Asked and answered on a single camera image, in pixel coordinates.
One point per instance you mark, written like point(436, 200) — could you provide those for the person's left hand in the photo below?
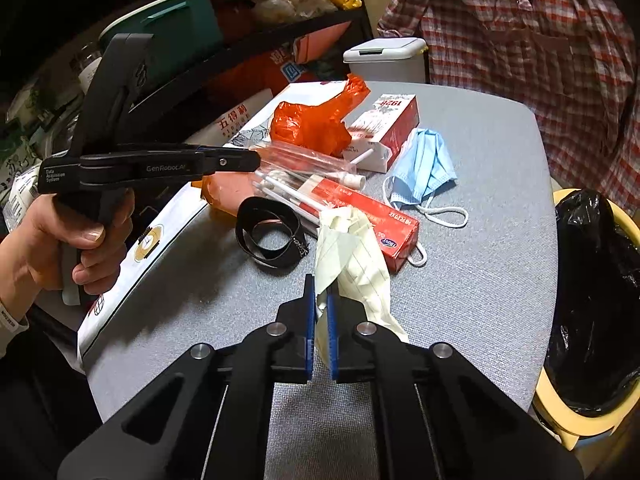
point(40, 245)

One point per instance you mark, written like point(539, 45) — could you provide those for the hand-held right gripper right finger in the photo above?
point(332, 332)

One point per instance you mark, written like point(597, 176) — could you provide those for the red plaid shirt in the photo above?
point(500, 35)

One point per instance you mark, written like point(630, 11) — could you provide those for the salmon plastic packet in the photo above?
point(225, 195)

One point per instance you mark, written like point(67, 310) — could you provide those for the green plastic bag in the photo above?
point(322, 67)

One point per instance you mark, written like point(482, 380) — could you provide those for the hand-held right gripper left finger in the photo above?
point(309, 320)

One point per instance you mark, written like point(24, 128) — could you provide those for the long red carton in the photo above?
point(395, 230)

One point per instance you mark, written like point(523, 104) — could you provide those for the green and white package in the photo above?
point(20, 160)

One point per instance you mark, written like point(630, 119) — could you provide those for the teal storage box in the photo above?
point(190, 30)

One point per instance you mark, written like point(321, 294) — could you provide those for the white printed paper bag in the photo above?
point(150, 280)

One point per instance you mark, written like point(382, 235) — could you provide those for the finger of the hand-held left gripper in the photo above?
point(230, 161)

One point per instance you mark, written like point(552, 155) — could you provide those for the orange plastic bag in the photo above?
point(310, 125)

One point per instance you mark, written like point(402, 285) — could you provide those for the clear plastic package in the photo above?
point(300, 160)

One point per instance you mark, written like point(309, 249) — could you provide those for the white lidded bin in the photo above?
point(380, 62)

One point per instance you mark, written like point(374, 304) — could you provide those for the black shelf rack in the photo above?
point(300, 31)

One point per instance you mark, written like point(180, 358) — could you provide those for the white wristband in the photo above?
point(14, 321)

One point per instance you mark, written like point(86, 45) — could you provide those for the yellow trash bin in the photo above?
point(565, 415)

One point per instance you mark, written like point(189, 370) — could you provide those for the orange cardboard carton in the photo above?
point(280, 62)

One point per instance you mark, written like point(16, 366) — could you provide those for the white sack with red print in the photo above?
point(235, 115)

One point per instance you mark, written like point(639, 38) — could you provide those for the white plastic tube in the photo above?
point(280, 190)

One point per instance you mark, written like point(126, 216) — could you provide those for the white and red carton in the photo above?
point(385, 120)

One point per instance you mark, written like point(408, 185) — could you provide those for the blue face mask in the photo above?
point(425, 160)

